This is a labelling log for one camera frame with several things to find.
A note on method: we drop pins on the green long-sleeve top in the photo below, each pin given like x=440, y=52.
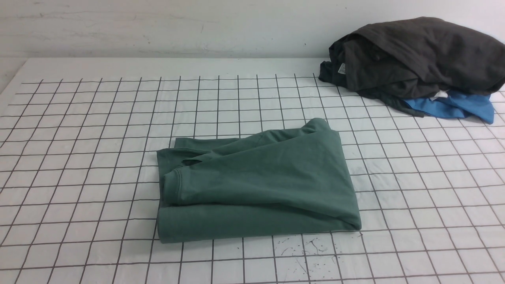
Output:
x=285, y=181

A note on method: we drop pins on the dark grey garment pile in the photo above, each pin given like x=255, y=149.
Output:
x=415, y=58

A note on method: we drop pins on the white grid-pattern table cloth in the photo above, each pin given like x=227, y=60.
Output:
x=79, y=191

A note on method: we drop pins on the blue garment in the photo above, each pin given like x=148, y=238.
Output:
x=454, y=105

